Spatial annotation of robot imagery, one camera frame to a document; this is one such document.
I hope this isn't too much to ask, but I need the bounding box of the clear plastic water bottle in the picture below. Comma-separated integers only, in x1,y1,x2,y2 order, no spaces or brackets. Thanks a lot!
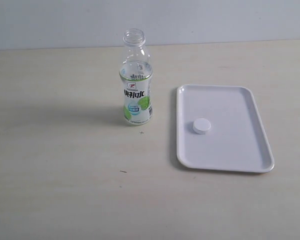
119,28,153,125

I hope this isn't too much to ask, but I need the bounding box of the white bottle cap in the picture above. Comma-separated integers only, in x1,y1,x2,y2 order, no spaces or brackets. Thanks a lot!
192,118,212,135

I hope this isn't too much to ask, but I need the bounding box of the white plastic tray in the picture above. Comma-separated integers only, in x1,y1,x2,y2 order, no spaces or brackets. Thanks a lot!
176,84,275,174

